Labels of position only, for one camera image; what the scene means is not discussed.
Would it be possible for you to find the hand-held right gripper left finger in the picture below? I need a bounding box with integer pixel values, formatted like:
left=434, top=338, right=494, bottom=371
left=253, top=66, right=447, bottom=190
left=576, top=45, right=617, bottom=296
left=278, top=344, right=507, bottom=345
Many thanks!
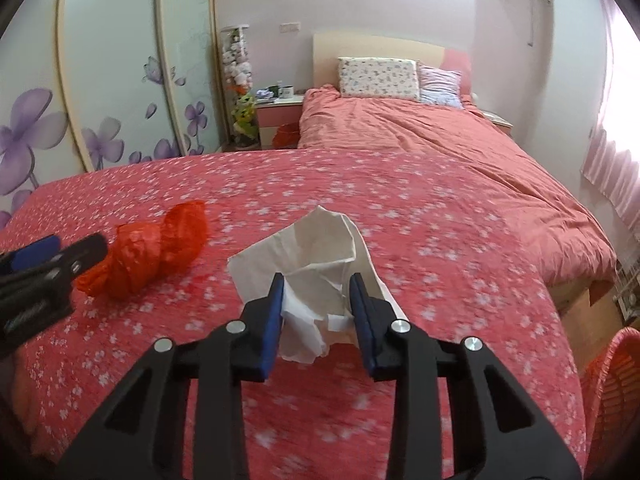
left=55, top=272, right=286, bottom=480

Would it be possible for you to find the beige and pink headboard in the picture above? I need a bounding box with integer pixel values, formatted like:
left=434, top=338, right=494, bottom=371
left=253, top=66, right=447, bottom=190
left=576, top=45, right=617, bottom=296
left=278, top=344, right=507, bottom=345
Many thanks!
left=312, top=30, right=473, bottom=98

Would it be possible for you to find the pink striped pillow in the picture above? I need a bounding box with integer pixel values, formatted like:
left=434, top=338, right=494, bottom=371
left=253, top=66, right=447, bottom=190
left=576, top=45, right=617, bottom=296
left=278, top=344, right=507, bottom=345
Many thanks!
left=417, top=64, right=465, bottom=109

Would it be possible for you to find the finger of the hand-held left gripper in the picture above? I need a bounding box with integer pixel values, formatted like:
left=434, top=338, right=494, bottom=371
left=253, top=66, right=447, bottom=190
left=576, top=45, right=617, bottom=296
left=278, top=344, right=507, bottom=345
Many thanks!
left=30, top=232, right=109, bottom=282
left=0, top=234, right=62, bottom=276

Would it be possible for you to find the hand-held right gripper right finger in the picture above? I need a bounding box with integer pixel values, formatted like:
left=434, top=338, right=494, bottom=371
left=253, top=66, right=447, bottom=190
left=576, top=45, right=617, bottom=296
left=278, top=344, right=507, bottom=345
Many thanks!
left=348, top=272, right=583, bottom=480

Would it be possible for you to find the white pipe duct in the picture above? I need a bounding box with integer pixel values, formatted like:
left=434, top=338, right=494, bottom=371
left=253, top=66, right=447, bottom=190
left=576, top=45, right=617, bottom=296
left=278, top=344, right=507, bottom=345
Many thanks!
left=530, top=0, right=555, bottom=48

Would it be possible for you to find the white paper tissue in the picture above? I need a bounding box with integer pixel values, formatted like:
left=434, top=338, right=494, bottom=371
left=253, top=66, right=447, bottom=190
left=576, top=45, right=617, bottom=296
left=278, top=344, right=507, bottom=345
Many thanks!
left=227, top=205, right=403, bottom=366

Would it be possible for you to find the orange plastic bag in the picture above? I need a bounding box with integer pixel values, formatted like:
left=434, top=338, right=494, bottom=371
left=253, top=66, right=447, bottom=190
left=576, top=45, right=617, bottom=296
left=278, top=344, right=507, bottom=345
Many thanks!
left=75, top=200, right=210, bottom=302

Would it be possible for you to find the clear plush toy display tube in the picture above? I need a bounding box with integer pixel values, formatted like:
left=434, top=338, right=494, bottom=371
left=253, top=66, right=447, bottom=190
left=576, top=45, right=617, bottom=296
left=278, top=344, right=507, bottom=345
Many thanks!
left=218, top=25, right=261, bottom=151

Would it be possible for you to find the pink curtain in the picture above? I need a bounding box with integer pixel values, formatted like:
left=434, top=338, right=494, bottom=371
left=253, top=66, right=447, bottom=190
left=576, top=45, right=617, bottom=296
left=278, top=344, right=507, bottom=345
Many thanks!
left=580, top=0, right=640, bottom=233

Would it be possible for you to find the flower print sliding wardrobe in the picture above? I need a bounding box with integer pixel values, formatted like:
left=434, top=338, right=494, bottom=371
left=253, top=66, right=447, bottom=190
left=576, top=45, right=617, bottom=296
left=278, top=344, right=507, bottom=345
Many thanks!
left=0, top=0, right=223, bottom=226

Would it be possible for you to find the orange plastic basket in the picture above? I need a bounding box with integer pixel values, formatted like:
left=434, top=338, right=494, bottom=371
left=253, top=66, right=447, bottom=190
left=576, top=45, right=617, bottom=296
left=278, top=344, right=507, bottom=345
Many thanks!
left=580, top=326, right=640, bottom=480

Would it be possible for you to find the pink and white nightstand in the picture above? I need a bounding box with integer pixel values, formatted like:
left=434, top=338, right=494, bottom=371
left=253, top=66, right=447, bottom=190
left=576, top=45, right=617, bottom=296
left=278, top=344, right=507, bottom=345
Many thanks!
left=482, top=110, right=515, bottom=136
left=255, top=94, right=306, bottom=150

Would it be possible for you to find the white floral pillow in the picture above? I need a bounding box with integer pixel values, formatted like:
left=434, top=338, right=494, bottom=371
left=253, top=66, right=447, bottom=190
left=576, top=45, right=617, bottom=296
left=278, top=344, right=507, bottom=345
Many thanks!
left=337, top=56, right=422, bottom=102

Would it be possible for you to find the red floral bedspread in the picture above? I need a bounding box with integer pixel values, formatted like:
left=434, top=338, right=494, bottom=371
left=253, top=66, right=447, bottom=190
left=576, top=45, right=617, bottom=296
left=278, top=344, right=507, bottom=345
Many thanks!
left=0, top=149, right=588, bottom=480

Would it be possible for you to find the small orange waste bin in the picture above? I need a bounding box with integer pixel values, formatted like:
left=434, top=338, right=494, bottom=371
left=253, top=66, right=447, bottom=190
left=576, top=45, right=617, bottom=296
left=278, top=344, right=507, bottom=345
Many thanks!
left=273, top=124, right=301, bottom=150

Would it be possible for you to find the bed with pink duvet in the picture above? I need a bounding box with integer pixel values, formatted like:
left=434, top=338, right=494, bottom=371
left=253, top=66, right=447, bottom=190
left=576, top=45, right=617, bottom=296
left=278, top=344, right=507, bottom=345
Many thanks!
left=297, top=85, right=618, bottom=311

